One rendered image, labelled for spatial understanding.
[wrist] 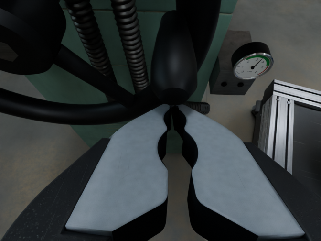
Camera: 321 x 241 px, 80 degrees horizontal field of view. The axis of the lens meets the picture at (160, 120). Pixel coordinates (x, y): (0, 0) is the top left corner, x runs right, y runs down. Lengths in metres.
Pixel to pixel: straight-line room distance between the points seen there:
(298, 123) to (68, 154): 1.03
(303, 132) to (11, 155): 1.30
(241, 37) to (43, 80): 0.47
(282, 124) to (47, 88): 0.82
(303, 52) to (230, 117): 0.75
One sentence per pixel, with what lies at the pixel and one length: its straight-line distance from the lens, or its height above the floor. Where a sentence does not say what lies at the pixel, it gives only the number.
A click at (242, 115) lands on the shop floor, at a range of 1.13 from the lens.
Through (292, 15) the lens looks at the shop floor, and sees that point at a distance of 1.94.
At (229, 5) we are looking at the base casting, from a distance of 0.36.
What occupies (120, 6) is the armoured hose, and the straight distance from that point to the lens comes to 0.21.
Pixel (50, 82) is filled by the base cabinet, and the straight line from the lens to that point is 0.55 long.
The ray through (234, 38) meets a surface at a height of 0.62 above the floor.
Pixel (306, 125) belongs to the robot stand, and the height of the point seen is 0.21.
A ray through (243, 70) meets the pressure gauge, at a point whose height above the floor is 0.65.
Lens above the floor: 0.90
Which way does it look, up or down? 62 degrees down
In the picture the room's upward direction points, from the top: 2 degrees clockwise
